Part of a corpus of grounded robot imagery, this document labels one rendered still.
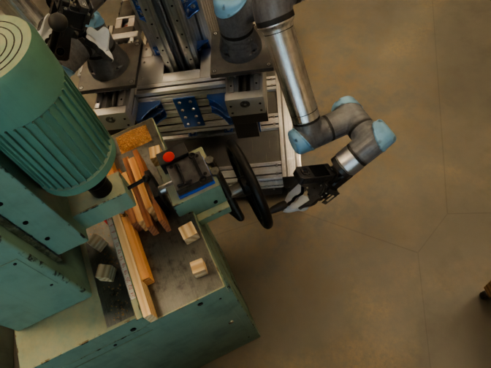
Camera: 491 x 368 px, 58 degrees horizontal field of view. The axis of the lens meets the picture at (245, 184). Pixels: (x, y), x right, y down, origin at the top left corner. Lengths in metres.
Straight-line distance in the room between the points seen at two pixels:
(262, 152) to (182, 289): 1.11
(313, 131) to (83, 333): 0.80
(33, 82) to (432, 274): 1.73
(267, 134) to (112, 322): 1.22
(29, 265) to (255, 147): 1.29
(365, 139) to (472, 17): 1.97
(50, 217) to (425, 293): 1.53
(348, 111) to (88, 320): 0.89
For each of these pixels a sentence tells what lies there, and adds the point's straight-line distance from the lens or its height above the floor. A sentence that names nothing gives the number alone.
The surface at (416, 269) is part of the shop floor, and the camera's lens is 2.07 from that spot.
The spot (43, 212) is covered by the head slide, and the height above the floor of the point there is 1.17.
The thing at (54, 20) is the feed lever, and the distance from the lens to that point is 0.94.
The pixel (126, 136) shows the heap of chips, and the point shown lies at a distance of 1.37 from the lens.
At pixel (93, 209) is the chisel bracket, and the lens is 1.09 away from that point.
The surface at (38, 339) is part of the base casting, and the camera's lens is 1.35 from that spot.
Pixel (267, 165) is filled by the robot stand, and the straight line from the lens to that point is 2.01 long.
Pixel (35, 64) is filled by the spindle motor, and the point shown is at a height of 1.49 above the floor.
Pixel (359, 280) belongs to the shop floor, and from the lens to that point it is 2.02.
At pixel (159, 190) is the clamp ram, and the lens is 1.17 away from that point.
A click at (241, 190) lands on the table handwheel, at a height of 0.82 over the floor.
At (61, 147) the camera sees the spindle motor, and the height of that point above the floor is 1.33.
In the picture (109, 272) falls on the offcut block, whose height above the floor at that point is 0.84.
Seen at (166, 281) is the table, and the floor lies 0.90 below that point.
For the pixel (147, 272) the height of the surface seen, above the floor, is 0.94.
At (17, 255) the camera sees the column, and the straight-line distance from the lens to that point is 1.05.
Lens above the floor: 1.91
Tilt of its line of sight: 58 degrees down
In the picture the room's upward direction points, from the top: 17 degrees counter-clockwise
